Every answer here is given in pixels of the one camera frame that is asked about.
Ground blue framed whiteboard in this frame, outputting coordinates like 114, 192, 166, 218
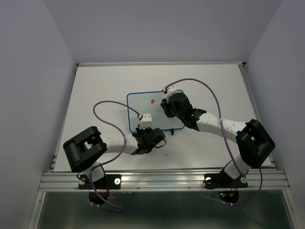
126, 91, 184, 133

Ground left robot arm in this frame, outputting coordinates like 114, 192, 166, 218
63, 126, 167, 188

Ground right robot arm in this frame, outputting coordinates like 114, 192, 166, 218
161, 92, 275, 189

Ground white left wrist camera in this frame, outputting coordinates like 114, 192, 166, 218
139, 113, 153, 129

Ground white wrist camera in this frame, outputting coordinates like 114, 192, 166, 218
162, 85, 178, 96
139, 113, 153, 129

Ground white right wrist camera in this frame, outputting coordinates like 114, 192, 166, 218
162, 85, 178, 96

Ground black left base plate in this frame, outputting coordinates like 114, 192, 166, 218
76, 174, 122, 190

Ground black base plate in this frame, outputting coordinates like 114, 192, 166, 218
203, 173, 248, 190
76, 174, 122, 190

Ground aluminium table edge rail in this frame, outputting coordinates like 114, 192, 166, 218
76, 62, 246, 67

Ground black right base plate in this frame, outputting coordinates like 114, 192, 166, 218
203, 173, 248, 190

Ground aluminium front mounting rail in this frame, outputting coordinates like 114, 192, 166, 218
39, 168, 291, 192

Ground aluminium right side rail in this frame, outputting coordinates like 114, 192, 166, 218
239, 62, 277, 167

